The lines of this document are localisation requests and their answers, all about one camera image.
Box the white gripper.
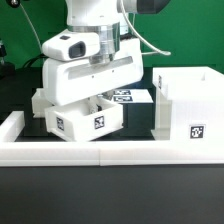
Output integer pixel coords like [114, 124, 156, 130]
[43, 38, 143, 114]

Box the white front drawer tray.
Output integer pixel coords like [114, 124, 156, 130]
[45, 96, 123, 142]

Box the white drawer tray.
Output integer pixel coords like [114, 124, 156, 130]
[45, 96, 123, 142]
[31, 88, 49, 118]

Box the white drawer cabinet box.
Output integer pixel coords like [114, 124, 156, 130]
[152, 67, 224, 142]

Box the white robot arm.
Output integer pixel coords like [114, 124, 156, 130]
[42, 0, 170, 106]

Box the white rear drawer tray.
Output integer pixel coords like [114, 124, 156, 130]
[31, 88, 49, 118]

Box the white fiducial marker sheet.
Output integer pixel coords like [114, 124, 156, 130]
[102, 89, 153, 103]

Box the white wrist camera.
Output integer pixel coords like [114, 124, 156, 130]
[42, 29, 100, 61]

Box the black cable bundle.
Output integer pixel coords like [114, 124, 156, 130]
[21, 56, 46, 69]

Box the grey thin cable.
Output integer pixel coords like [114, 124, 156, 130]
[118, 0, 172, 57]

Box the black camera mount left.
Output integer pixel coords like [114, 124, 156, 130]
[0, 38, 15, 79]

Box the white U-shaped frame wall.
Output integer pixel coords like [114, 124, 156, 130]
[0, 111, 224, 167]

